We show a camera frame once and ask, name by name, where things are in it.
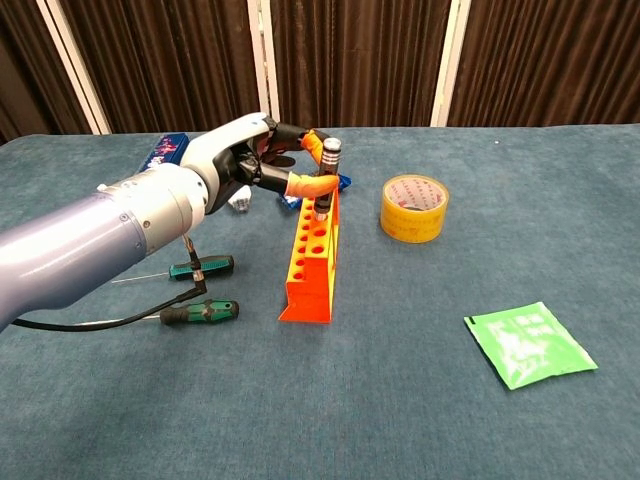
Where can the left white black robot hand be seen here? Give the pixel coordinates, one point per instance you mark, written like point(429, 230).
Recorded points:
point(225, 150)

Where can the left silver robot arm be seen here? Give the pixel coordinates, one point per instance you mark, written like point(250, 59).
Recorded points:
point(75, 250)

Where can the slim green black screwdriver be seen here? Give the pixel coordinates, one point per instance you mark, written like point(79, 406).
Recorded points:
point(215, 263)

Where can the thick green black screwdriver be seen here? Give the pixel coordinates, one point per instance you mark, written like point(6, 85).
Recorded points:
point(210, 310)

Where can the small white green bottle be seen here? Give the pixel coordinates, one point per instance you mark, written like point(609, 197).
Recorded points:
point(241, 202)

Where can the blue rectangular printed box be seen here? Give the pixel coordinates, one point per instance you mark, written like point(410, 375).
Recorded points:
point(167, 147)

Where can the brown pleated curtain panel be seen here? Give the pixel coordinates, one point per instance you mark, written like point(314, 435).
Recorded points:
point(165, 60)
point(550, 60)
point(30, 60)
point(360, 60)

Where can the blue white snack packet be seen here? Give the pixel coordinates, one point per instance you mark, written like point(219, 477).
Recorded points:
point(345, 182)

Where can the orange yellow tool rack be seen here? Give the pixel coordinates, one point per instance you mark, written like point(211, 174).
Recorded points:
point(310, 295)

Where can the yellow packing tape roll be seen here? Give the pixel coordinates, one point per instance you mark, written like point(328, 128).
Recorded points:
point(412, 225)

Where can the blue felt table cover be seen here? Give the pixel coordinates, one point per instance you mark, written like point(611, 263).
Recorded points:
point(350, 400)

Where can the green foil sachet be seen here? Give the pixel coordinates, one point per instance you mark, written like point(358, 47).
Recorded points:
point(525, 345)

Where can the white partition frame post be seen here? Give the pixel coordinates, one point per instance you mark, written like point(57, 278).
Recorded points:
point(447, 75)
point(268, 75)
point(75, 70)

